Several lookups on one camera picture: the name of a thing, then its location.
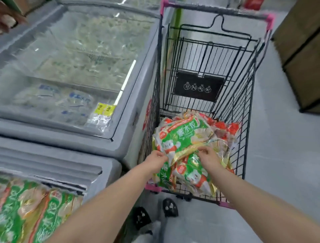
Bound person's left hand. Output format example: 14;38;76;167
144;150;169;176

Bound person's right hand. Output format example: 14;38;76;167
197;146;229;173

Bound green dumpling packet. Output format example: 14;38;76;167
153;114;218;167

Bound grey freezer with green front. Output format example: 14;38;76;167
0;136;123;243

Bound black wire shopping cart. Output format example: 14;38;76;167
144;0;275;210

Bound green dumpling packets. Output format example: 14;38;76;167
0;175;84;243

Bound person's right forearm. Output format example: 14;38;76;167
211;164;320;243

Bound person's left forearm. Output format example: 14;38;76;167
46;164;160;243

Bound person's black right shoe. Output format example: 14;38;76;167
162;198;179;218

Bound person's black shoe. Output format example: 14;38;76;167
162;198;179;218
134;206;152;231

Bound person's black left shoe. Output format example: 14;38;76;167
134;206;152;231

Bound person's light trouser leg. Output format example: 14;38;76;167
131;220;170;243

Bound black cart seat panel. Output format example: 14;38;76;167
173;70;225;103

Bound grey freezer with loose dumplings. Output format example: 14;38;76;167
0;0;163;171

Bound clear sleeve with yellow tags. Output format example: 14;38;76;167
87;102;117;132

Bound clear frozen bags blue print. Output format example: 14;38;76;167
12;82;95;126

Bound red box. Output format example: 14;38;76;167
244;0;265;10

